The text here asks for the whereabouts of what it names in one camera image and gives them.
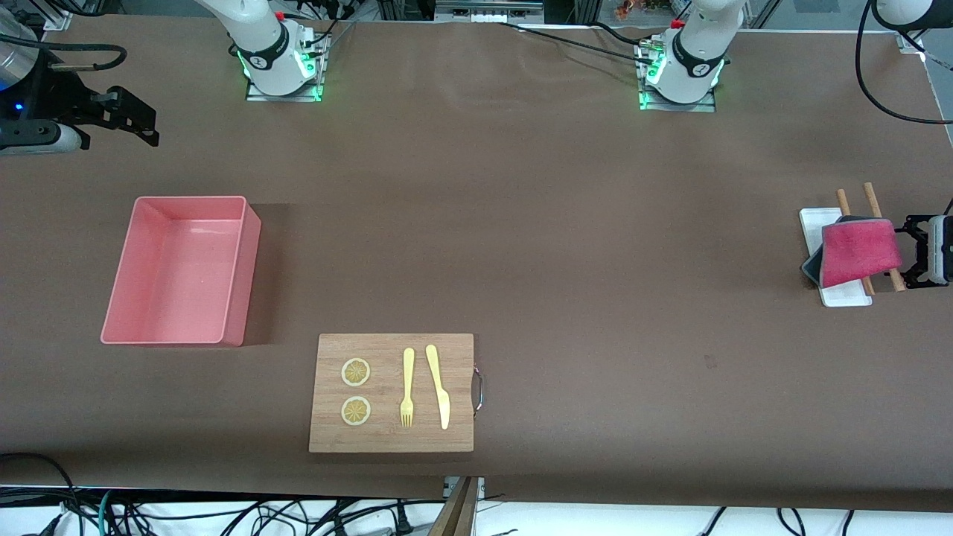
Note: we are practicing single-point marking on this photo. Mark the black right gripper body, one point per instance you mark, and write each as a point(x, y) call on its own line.
point(65, 102)

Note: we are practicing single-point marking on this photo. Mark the pink fleece cloth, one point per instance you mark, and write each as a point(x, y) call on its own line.
point(860, 253)

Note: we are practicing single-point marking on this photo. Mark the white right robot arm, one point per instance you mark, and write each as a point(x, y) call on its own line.
point(260, 37)

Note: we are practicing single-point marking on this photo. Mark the white rack base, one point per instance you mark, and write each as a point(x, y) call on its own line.
point(845, 296)

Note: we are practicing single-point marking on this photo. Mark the pink plastic bin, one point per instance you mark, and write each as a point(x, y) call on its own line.
point(179, 275)

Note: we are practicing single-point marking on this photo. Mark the lemon slice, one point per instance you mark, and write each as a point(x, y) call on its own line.
point(355, 372)
point(355, 411)

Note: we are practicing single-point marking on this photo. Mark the yellow plastic fork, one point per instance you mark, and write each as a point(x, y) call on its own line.
point(408, 365)

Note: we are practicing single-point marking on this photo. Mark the wooden cutting board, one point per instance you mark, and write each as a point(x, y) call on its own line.
point(327, 439)

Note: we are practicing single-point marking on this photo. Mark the yellow plastic knife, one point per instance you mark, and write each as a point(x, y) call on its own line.
point(444, 409)

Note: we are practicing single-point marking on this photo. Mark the wooden beam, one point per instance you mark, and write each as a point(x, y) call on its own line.
point(458, 517)

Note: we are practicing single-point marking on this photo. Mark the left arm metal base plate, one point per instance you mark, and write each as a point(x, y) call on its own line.
point(677, 108)

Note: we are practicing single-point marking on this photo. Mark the aluminium frame profile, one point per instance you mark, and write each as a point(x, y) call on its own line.
point(488, 9)

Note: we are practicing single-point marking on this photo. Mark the metal bracket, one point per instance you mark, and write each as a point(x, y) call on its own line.
point(480, 485)

